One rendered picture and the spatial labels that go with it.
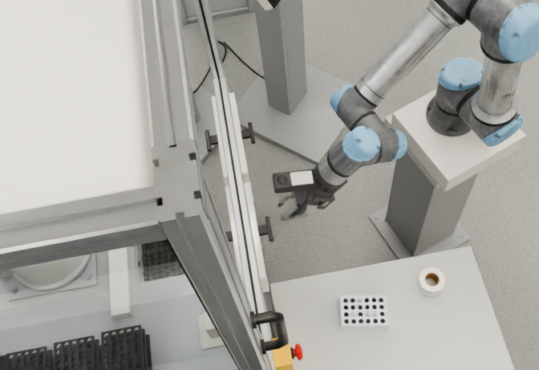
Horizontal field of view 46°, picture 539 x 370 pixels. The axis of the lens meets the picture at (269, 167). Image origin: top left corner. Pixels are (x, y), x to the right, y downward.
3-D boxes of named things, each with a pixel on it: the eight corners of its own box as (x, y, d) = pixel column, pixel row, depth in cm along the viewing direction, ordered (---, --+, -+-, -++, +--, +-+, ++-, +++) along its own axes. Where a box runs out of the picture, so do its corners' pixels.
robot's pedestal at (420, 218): (426, 184, 276) (456, 75, 211) (470, 239, 262) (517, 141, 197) (367, 217, 271) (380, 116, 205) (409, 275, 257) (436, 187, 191)
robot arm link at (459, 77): (459, 73, 190) (467, 44, 178) (489, 104, 183) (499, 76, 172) (426, 92, 188) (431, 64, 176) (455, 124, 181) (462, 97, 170)
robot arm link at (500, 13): (488, 98, 183) (513, -35, 135) (524, 135, 176) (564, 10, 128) (454, 120, 183) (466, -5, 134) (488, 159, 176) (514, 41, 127)
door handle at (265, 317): (288, 336, 113) (281, 303, 97) (290, 351, 112) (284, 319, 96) (261, 341, 113) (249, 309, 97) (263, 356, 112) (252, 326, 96)
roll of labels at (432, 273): (445, 276, 177) (447, 271, 174) (439, 299, 174) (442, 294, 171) (420, 269, 179) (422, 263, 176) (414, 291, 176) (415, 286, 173)
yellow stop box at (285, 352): (291, 342, 164) (289, 335, 158) (297, 370, 161) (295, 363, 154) (272, 346, 164) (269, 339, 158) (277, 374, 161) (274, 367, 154)
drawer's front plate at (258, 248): (253, 198, 188) (249, 180, 178) (269, 292, 173) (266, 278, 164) (247, 199, 188) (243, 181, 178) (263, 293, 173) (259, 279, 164)
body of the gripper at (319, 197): (322, 211, 162) (350, 189, 153) (293, 209, 158) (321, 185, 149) (316, 185, 166) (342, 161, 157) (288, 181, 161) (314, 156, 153)
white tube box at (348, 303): (385, 298, 176) (386, 294, 172) (387, 329, 172) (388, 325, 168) (339, 299, 177) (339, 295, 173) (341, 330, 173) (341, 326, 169)
